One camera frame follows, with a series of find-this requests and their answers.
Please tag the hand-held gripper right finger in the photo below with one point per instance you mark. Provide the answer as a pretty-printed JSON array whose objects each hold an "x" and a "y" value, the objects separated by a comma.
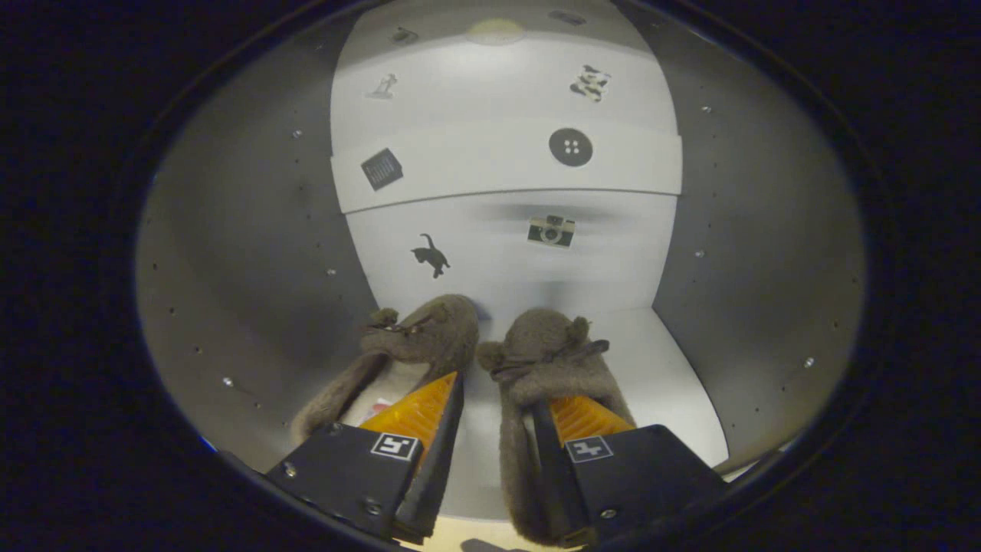
[{"x": 552, "y": 475}]

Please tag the grey shoe cabinet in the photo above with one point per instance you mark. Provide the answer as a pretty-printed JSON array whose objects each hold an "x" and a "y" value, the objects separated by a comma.
[{"x": 230, "y": 268}]

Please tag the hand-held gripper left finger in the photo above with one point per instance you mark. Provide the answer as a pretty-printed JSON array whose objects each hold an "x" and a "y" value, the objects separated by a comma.
[{"x": 444, "y": 468}]

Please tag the brown fluffy shoe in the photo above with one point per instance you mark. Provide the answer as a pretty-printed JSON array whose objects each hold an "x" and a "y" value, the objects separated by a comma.
[
  {"x": 437, "y": 337},
  {"x": 544, "y": 360}
]

